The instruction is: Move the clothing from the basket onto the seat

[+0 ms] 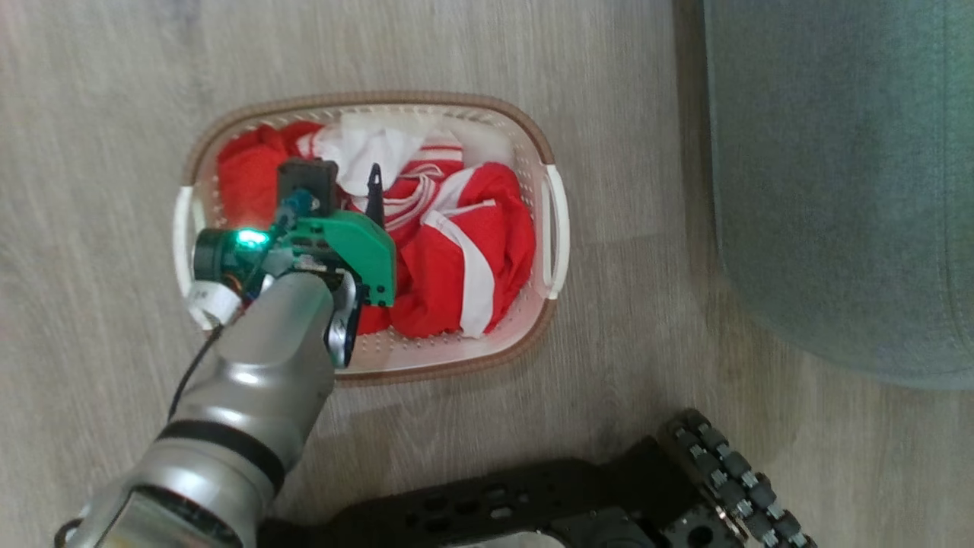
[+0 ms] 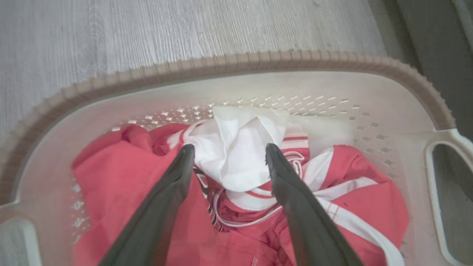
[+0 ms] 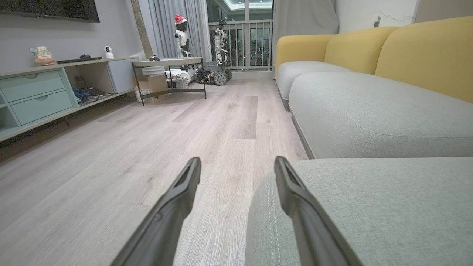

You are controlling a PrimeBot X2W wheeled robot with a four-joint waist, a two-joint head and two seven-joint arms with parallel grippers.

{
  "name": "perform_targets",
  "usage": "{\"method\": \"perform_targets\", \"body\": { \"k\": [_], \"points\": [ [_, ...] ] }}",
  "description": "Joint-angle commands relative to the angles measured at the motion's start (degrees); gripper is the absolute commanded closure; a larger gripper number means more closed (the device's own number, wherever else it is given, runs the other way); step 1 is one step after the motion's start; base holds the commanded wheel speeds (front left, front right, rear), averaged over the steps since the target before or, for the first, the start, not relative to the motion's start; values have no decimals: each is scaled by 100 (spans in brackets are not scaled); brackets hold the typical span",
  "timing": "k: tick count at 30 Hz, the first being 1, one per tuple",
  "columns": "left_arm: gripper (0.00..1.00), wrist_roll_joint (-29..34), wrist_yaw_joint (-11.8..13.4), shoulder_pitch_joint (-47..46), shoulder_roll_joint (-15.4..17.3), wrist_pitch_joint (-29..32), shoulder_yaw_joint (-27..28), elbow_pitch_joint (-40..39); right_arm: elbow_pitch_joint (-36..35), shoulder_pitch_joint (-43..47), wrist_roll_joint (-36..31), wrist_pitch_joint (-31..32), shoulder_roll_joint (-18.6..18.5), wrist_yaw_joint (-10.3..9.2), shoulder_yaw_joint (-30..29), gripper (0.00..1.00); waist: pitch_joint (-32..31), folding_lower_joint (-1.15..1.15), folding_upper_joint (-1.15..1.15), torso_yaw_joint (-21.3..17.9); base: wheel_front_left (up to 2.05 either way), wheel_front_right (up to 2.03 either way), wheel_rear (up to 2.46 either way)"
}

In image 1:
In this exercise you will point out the black roller wheel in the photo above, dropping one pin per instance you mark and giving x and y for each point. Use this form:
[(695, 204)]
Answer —
[(734, 472)]

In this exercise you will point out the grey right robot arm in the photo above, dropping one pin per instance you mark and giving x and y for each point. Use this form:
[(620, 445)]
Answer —
[(251, 380)]

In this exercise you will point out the red shorts with elastic waist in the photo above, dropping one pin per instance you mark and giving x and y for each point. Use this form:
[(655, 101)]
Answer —
[(247, 179)]

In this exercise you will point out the red garment with white stripes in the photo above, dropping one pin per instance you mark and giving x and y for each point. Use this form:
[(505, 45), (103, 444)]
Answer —
[(472, 259)]

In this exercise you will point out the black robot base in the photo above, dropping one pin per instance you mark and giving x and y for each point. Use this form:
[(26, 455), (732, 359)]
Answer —
[(494, 502)]

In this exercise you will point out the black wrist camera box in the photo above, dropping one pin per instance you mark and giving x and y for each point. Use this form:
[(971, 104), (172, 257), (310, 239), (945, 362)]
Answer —
[(307, 181)]

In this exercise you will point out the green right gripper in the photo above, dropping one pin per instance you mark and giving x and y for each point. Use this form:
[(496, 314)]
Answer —
[(358, 247)]

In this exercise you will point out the white cloth garment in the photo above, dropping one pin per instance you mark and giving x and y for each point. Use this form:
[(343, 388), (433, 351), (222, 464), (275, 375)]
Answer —
[(373, 148)]

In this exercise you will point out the white basket with brown rim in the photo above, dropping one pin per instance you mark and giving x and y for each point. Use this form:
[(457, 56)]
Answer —
[(449, 354)]

